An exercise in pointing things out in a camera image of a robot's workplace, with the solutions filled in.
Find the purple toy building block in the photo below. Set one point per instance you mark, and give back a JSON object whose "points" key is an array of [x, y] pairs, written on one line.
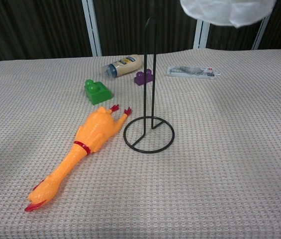
{"points": [[140, 79]]}

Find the orange rubber chicken toy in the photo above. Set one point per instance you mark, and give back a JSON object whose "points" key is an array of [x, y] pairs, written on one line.
{"points": [[98, 129]]}

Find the green toy building block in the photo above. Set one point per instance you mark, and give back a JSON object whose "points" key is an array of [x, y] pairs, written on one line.
{"points": [[98, 94]]}

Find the mayonnaise squeeze bottle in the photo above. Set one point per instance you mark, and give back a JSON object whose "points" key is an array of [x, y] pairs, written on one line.
{"points": [[126, 66]]}

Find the flat white packaged card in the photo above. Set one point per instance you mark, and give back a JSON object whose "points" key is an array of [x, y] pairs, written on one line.
{"points": [[192, 72]]}

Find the beige waffle-weave tablecloth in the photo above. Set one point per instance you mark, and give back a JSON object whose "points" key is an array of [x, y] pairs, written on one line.
{"points": [[217, 149]]}

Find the white metal partition post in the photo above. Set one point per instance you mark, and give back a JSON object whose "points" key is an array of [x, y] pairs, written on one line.
{"points": [[201, 35], [260, 35], [91, 27]]}

